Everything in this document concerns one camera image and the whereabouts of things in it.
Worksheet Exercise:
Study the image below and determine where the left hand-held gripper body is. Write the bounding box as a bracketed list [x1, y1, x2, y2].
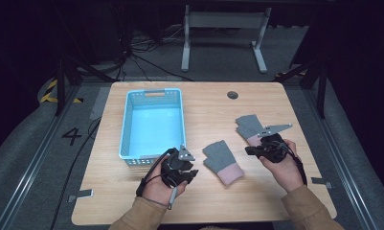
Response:
[160, 145, 196, 188]

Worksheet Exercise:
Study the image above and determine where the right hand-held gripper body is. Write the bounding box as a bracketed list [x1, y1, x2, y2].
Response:
[256, 123, 294, 164]

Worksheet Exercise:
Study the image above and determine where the grey sock with pink cuff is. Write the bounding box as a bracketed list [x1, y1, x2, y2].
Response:
[202, 139, 245, 186]

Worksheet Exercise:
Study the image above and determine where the light blue plastic basket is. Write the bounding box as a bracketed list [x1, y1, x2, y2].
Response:
[118, 87, 188, 167]

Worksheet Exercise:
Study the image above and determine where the person's left hand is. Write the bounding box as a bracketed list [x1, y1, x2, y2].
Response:
[141, 158, 188, 208]

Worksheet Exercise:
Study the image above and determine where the person's right hand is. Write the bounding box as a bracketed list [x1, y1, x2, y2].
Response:
[258, 139, 305, 194]

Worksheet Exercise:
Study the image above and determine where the grey tape strip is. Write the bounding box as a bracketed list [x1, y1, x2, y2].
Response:
[310, 176, 334, 190]
[66, 188, 95, 204]

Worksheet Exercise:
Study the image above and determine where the black metal stand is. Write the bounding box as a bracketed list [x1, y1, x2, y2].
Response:
[53, 55, 118, 117]
[273, 57, 328, 120]

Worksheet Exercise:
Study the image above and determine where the yellow black hazard tape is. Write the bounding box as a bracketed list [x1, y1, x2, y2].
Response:
[39, 79, 84, 104]

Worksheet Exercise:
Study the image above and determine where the grey cable plug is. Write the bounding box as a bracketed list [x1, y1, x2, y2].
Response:
[168, 186, 179, 211]

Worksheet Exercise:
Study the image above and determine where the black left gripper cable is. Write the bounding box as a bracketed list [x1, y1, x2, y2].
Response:
[135, 147, 181, 197]

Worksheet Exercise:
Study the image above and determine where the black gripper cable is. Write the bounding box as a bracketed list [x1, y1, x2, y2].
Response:
[280, 139, 309, 187]
[135, 147, 181, 197]

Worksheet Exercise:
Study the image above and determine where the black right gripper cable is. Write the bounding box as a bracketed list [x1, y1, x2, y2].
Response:
[280, 139, 309, 187]

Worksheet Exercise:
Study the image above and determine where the metal floor rail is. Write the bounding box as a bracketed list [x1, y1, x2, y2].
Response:
[302, 88, 378, 230]
[0, 85, 82, 230]

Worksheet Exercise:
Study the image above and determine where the black floor cable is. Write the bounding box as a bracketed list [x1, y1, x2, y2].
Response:
[49, 116, 102, 230]

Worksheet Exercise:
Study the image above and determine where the white metal desk frame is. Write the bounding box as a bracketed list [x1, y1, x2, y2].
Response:
[180, 4, 273, 74]

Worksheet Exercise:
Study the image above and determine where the bundle of black cables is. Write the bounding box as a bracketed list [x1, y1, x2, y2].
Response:
[115, 18, 194, 82]

